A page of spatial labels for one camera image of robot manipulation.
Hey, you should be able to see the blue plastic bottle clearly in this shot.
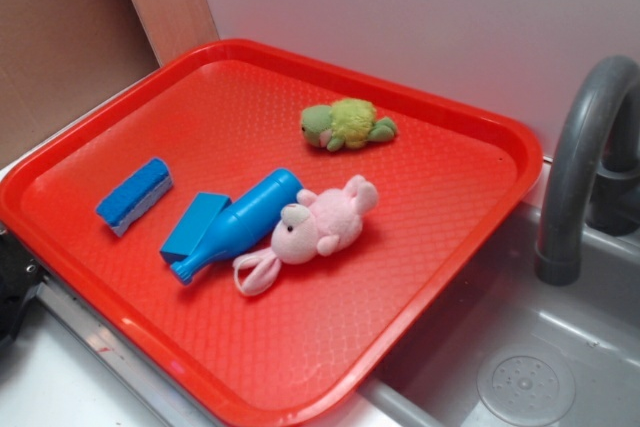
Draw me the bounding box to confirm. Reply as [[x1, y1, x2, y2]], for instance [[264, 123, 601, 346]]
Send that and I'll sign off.
[[171, 168, 302, 285]]

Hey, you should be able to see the pink plush bunny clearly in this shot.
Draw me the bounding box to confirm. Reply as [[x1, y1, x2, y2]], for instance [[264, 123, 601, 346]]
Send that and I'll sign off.
[[232, 175, 379, 296]]

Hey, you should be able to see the green plush turtle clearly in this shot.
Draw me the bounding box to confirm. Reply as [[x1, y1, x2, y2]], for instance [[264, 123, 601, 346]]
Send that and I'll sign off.
[[300, 98, 398, 152]]

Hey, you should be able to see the red plastic tray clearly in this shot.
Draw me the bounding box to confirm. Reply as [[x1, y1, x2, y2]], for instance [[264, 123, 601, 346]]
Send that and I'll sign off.
[[1, 40, 542, 426]]

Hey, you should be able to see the blue rectangular block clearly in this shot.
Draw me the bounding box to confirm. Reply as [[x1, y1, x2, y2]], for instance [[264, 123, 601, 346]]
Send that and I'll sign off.
[[160, 192, 231, 264]]

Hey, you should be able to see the blue and white sponge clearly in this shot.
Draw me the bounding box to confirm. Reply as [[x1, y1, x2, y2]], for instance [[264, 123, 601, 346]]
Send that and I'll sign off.
[[96, 158, 173, 237]]

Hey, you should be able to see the grey plastic sink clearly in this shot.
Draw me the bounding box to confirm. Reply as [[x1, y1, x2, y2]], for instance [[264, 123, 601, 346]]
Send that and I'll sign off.
[[361, 206, 639, 426]]

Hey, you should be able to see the grey toy faucet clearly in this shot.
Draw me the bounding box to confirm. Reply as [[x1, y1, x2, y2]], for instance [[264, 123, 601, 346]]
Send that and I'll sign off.
[[535, 55, 639, 286]]

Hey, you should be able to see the black object at left edge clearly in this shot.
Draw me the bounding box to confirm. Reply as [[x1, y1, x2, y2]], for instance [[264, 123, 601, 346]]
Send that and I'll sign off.
[[0, 228, 43, 350]]

